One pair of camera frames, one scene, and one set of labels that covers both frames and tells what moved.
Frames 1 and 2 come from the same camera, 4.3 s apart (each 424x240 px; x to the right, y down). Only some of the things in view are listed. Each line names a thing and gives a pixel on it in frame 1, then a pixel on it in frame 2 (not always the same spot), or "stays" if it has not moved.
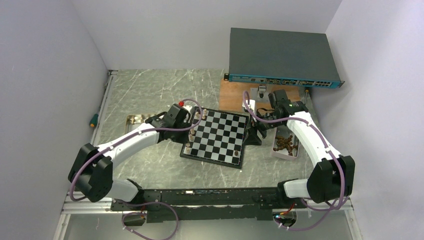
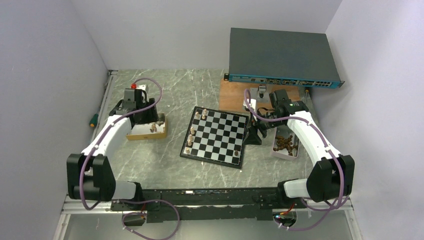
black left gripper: x=183 y=139 to x=152 y=117
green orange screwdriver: x=93 y=122 stays
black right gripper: x=252 y=138 stays
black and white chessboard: x=219 y=138 stays
